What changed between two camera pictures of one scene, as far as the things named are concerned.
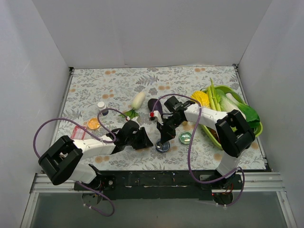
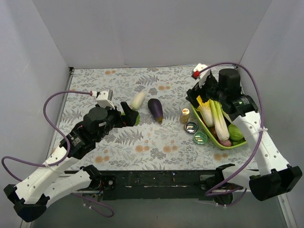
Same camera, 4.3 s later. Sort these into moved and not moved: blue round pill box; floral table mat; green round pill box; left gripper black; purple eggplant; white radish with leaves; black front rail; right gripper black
Moved: left gripper black; right gripper black; green round pill box; blue round pill box
Not moved: purple eggplant; black front rail; floral table mat; white radish with leaves
